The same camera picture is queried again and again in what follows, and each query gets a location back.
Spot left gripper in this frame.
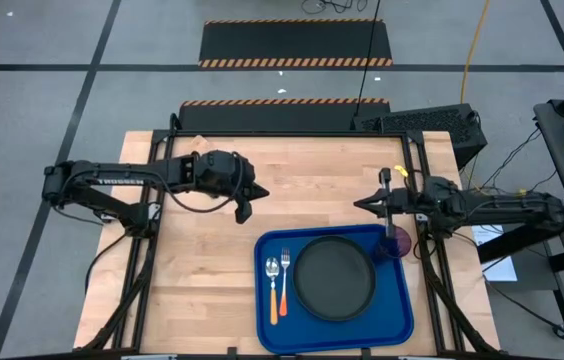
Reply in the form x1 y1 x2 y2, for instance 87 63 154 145
196 148 271 225

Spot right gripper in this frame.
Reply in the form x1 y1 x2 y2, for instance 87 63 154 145
353 168 428 239

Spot purple translucent plastic cup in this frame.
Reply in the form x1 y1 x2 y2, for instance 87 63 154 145
375 224 413 261

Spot silver spoon orange handle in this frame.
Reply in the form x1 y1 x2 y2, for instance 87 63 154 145
264 256 281 327

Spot black round plate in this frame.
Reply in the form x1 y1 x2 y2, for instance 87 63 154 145
292 235 378 323

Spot silver fork orange handle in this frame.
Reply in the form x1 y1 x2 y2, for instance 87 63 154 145
278 247 292 318

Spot blue plastic tray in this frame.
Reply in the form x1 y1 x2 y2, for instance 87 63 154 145
253 223 416 356

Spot black hazard-striped floor mat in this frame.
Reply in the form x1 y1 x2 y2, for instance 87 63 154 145
197 18 394 69
177 97 392 133

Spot black perforated computer tower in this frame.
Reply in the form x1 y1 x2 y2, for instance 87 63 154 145
351 103 489 170

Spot black desk stand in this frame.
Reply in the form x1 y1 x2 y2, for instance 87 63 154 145
476 222 564 336

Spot white paper sheet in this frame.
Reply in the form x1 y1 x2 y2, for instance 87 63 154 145
471 224 519 283

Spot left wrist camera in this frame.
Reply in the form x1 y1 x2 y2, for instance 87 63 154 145
205 151 237 176

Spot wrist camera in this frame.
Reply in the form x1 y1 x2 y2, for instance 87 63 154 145
205 151 237 176
424 176 456 200

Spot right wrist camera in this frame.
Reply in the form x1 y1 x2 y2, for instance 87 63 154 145
424 176 456 200

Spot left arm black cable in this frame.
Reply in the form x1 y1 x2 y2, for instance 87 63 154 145
159 149 244 214

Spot black aluminium table frame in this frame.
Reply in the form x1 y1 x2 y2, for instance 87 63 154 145
75 128 503 357

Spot long hanging black cable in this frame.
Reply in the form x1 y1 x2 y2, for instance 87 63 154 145
354 0 382 119

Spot thin black cable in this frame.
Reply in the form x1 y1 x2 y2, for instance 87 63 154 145
479 127 543 194

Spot left base black cable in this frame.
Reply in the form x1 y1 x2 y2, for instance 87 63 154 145
83 230 131 297

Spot yellow floor cable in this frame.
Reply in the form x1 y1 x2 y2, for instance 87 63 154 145
460 0 492 105

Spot black floor cable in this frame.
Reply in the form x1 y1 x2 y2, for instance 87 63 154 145
481 277 564 353

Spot black coiled floor cables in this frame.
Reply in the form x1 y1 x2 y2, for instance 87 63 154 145
301 0 369 15

